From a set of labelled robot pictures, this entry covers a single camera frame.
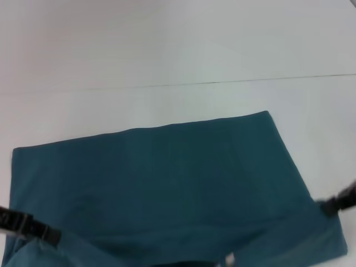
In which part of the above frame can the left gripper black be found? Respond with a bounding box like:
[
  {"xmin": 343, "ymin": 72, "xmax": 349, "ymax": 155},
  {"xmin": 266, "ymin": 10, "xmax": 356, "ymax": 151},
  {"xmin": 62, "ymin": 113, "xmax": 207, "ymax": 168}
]
[{"xmin": 0, "ymin": 206, "xmax": 62, "ymax": 246}]

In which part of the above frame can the teal blue t-shirt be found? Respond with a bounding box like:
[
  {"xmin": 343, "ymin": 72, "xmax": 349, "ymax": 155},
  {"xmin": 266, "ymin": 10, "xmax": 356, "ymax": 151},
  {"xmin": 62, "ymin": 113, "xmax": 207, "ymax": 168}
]
[{"xmin": 2, "ymin": 110, "xmax": 348, "ymax": 267}]

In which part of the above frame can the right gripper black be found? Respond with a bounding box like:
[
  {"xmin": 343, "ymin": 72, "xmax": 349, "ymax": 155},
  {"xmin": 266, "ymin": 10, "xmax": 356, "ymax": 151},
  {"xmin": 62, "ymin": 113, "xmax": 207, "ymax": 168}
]
[{"xmin": 317, "ymin": 180, "xmax": 356, "ymax": 217}]

